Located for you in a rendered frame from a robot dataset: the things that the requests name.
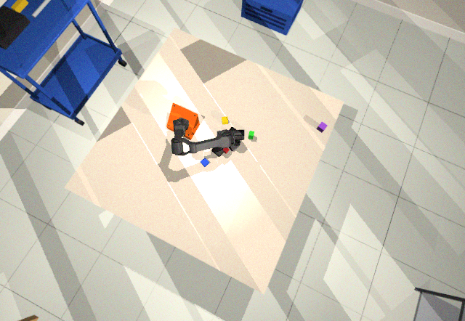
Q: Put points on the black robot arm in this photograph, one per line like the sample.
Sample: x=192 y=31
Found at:
x=224 y=139

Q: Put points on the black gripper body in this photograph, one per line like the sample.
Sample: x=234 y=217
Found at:
x=218 y=150

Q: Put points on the small purple block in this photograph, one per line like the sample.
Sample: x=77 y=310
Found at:
x=321 y=127

